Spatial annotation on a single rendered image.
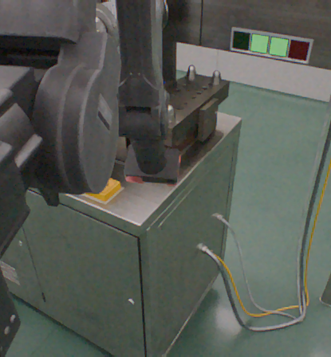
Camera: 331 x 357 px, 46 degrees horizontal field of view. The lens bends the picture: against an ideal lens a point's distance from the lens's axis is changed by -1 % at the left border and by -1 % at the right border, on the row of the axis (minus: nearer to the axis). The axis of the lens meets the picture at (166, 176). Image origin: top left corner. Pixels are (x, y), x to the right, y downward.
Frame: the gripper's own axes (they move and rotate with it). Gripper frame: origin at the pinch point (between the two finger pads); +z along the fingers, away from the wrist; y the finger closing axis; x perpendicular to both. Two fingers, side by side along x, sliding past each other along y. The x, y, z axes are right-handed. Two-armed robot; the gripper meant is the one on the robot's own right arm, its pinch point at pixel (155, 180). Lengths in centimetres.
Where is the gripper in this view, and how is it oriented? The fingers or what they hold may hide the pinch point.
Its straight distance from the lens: 84.4
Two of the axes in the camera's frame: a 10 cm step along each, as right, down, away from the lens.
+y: -9.9, -0.8, 1.2
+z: 0.7, 4.2, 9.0
